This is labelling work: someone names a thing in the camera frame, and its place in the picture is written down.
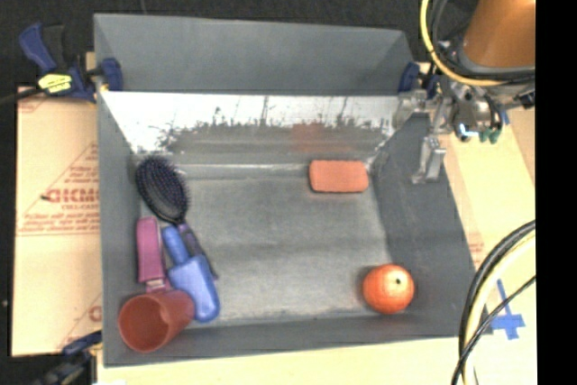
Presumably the red plastic cup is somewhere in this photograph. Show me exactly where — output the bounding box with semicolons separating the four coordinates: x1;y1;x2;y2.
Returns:
116;289;197;353

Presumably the brown cardboard board red print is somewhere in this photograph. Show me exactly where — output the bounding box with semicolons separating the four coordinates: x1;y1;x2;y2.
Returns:
10;86;537;358

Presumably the orange sponge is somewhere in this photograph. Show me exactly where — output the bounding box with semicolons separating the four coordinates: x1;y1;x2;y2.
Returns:
307;159;371;195

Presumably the grey metal bin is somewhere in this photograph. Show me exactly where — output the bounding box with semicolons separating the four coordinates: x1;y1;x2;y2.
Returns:
92;13;479;367

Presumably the black hairbrush purple handle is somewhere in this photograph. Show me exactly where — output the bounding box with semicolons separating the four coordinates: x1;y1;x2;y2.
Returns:
134;154;220;281

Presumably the blue plastic scoop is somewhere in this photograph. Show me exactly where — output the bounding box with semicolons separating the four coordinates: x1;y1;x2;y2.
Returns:
160;225;222;324

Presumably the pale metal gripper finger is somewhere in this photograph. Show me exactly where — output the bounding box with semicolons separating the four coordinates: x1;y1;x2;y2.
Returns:
426;138;448;183
410;136;435;186

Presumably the pink plastic handle tool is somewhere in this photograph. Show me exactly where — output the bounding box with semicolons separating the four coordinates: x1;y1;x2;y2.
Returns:
135;215;174;293

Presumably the orange fruit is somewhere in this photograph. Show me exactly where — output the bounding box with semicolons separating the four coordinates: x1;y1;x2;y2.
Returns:
361;263;417;316

